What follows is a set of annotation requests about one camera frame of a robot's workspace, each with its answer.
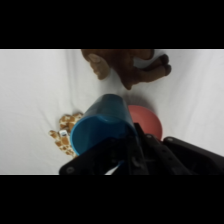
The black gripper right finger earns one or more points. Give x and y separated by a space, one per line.
173 156

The pink bowl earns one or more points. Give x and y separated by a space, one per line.
148 121

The blue plastic cup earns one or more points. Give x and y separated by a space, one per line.
103 123

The brown plush toy animal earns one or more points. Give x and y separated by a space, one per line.
130 65

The spotted giraffe plush toy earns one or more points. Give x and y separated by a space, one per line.
65 135

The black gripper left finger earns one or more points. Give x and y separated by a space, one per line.
96 160

